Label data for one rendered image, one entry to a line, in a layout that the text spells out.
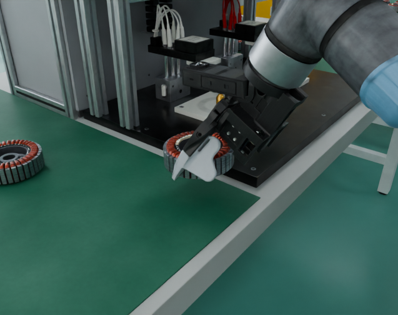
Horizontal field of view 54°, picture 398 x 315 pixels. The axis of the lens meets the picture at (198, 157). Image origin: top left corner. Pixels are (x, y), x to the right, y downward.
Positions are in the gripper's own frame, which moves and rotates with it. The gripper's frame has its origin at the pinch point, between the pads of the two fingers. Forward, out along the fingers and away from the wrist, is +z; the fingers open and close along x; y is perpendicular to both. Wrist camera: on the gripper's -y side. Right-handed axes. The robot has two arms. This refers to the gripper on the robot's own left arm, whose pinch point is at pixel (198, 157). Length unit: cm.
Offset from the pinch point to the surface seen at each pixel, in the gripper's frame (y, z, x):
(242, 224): 12.4, 0.3, -3.0
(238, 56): -24, 12, 52
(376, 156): 30, 54, 141
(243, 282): 25, 79, 49
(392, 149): 32, 46, 140
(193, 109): -14.0, 11.3, 20.6
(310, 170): 13.6, 0.8, 19.4
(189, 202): 4.1, 4.8, -3.8
